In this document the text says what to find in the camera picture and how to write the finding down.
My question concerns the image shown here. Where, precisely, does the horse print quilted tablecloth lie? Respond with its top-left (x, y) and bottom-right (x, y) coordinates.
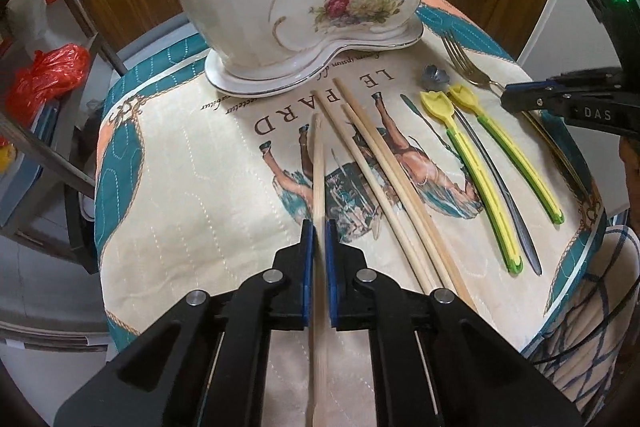
top-left (94, 0), bottom-right (608, 427)

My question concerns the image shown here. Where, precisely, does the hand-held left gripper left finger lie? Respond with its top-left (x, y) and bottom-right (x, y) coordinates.
top-left (52, 219), bottom-right (317, 427)

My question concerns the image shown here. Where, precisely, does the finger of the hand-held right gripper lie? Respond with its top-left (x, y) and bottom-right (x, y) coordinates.
top-left (501, 68), bottom-right (626, 112)

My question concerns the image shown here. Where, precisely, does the person's right forearm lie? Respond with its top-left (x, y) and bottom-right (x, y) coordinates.
top-left (618, 138), bottom-right (640, 228)

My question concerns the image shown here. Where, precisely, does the flower-shaped metal spoon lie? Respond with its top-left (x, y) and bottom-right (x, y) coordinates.
top-left (421, 63), bottom-right (543, 278)

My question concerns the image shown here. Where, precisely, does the yellow green tulip-shaped plastic utensil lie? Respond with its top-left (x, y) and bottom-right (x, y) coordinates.
top-left (419, 90), bottom-right (525, 276)
top-left (446, 83), bottom-right (565, 226)

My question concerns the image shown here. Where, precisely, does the metal shelf rack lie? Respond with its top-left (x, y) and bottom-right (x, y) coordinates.
top-left (0, 0), bottom-right (128, 275)

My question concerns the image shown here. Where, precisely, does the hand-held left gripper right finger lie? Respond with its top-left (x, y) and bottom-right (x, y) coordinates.
top-left (324, 219), bottom-right (583, 427)

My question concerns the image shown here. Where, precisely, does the white floral ceramic utensil holder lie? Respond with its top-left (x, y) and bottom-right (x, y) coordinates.
top-left (165, 0), bottom-right (431, 100)

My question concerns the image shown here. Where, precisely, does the person's plaid clothing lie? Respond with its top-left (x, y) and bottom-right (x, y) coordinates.
top-left (527, 227), bottom-right (640, 414)

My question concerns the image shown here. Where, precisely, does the wooden chopstick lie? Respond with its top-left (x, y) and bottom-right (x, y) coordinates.
top-left (306, 113), bottom-right (332, 427)
top-left (331, 78), bottom-right (478, 313)
top-left (340, 103), bottom-right (458, 293)
top-left (310, 89), bottom-right (438, 297)

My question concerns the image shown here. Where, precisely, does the black cable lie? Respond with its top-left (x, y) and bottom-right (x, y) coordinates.
top-left (530, 269), bottom-right (640, 364)

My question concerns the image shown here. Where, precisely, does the gold metal fork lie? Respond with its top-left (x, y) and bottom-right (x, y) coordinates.
top-left (441, 31), bottom-right (593, 205)

